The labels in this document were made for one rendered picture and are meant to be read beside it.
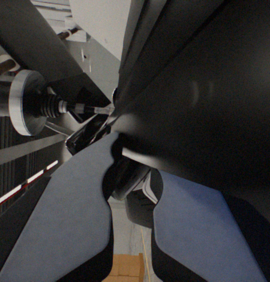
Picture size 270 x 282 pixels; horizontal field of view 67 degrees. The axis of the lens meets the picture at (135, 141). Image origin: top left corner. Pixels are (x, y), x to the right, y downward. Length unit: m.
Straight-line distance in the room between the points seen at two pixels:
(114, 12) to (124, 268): 8.09
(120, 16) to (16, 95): 0.37
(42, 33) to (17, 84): 0.17
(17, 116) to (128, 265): 8.09
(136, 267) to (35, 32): 8.09
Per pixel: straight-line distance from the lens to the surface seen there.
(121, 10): 0.53
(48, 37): 0.39
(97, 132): 0.27
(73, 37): 0.82
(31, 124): 0.24
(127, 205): 0.48
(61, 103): 0.24
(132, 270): 8.32
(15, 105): 0.22
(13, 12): 0.38
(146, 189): 0.31
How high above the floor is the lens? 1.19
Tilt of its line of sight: 4 degrees down
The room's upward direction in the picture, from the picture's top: 85 degrees counter-clockwise
